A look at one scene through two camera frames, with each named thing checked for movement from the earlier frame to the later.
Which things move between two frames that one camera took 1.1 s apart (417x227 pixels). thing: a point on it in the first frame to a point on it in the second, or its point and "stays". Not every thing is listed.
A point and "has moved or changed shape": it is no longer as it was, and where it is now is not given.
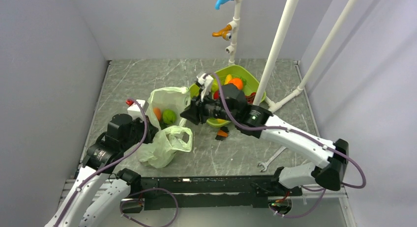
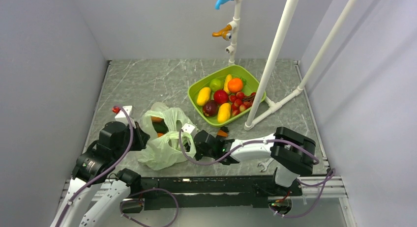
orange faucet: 225,33 stays
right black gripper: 195,112 to 187,146
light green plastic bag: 164,143 has moved or changed shape
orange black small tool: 222,133 stays
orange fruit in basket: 238,82 stays
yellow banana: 228,78 stays
